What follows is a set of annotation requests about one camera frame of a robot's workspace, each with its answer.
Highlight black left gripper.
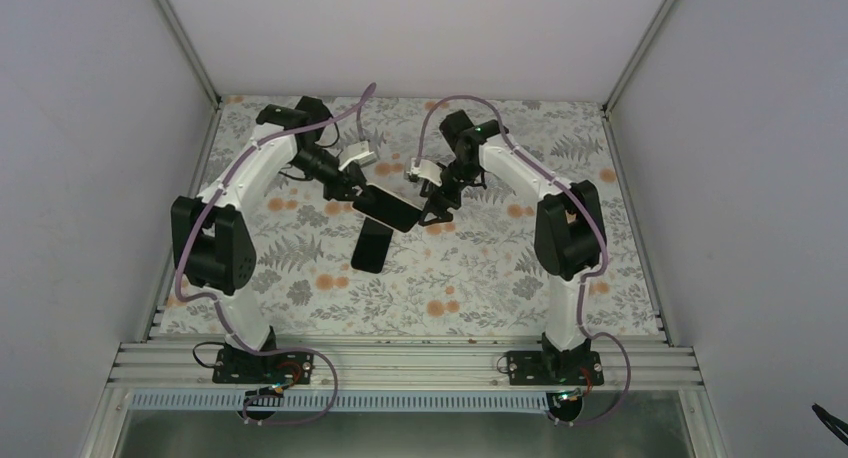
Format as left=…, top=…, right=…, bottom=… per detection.
left=290, top=145, right=376, bottom=204

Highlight purple phone with black screen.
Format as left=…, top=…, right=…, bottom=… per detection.
left=353, top=184, right=423, bottom=233

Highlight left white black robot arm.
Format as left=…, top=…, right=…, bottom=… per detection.
left=170, top=97, right=375, bottom=383

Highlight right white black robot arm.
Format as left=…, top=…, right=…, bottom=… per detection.
left=405, top=110, right=607, bottom=385

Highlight black object at corner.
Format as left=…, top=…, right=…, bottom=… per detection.
left=811, top=403, right=848, bottom=445

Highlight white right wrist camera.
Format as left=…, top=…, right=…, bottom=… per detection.
left=404, top=157, right=442, bottom=186

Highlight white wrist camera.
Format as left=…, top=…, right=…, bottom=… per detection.
left=338, top=141, right=379, bottom=171
left=404, top=157, right=442, bottom=186

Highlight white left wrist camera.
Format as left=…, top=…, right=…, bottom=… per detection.
left=338, top=141, right=379, bottom=171

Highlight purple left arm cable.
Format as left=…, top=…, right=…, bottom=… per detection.
left=174, top=82, right=378, bottom=427

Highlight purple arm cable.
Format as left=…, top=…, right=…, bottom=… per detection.
left=411, top=95, right=632, bottom=427
left=174, top=82, right=378, bottom=427

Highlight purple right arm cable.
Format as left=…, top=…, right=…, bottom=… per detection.
left=411, top=95, right=632, bottom=427

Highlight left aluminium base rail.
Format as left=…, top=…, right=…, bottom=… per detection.
left=135, top=103, right=225, bottom=344

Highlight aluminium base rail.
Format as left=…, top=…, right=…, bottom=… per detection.
left=601, top=106, right=677, bottom=347
left=135, top=103, right=225, bottom=344

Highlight front aluminium rail beam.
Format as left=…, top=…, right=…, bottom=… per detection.
left=107, top=340, right=704, bottom=391

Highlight left aluminium frame post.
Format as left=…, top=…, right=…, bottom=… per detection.
left=153, top=0, right=221, bottom=108

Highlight aluminium frame post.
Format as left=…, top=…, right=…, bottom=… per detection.
left=153, top=0, right=221, bottom=108
left=602, top=0, right=678, bottom=117

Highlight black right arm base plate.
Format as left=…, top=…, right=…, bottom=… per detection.
left=503, top=351, right=605, bottom=387

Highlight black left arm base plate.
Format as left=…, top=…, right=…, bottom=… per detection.
left=211, top=345, right=315, bottom=386

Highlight slotted grey cable duct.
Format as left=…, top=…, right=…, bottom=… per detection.
left=129, top=389, right=549, bottom=414

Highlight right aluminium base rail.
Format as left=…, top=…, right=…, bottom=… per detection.
left=601, top=106, right=677, bottom=347

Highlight right aluminium frame post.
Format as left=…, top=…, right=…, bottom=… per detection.
left=602, top=0, right=678, bottom=117

